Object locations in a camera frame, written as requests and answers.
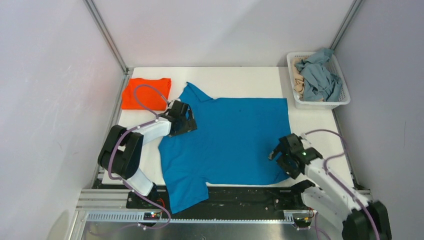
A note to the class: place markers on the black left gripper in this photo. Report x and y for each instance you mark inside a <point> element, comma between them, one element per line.
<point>189,125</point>

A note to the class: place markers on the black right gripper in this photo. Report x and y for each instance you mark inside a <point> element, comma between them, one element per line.
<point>293,172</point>

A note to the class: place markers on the blue t-shirt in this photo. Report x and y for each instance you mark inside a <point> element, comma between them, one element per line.
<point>230,146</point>

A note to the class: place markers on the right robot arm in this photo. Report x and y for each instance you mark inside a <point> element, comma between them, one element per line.
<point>356,216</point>

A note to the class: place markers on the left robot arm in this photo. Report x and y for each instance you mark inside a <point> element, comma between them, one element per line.
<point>122,150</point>

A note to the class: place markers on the folded orange t-shirt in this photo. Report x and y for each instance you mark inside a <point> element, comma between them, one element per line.
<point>151,93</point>

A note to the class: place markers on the beige crumpled t-shirt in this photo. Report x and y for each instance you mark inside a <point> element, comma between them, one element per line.
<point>299,81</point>

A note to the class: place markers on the grey-blue crumpled t-shirt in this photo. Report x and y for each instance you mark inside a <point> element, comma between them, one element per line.
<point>319,84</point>

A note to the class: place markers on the white plastic laundry basket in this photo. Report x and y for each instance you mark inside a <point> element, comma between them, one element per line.
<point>344,98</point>

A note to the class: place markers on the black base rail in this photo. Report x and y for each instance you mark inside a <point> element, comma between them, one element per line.
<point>233,205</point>

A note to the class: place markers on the aluminium frame profile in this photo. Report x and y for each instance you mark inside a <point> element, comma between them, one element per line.
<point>113,198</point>

